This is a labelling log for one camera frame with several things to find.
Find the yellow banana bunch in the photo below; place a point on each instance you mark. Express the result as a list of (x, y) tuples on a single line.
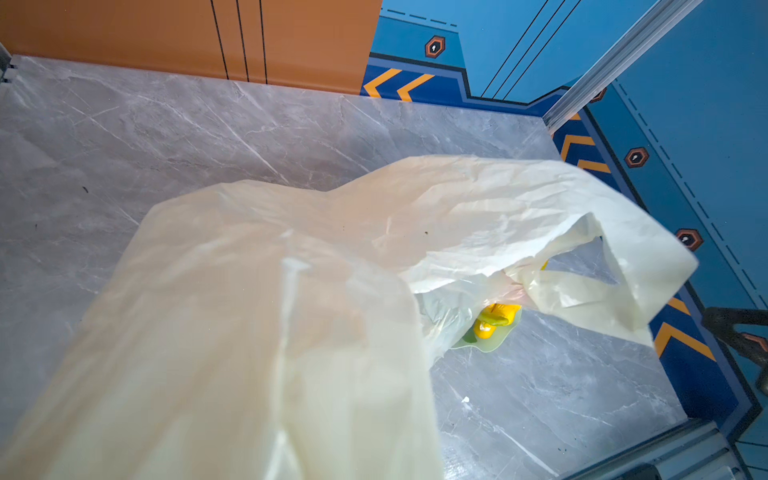
[(493, 317)]

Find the cream plastic bag orange print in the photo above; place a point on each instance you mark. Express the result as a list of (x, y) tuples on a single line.
[(257, 331)]

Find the light green fruit plate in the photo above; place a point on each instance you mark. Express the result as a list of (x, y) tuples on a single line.
[(468, 340)]

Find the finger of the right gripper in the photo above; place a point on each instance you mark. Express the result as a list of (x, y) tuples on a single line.
[(722, 322)]

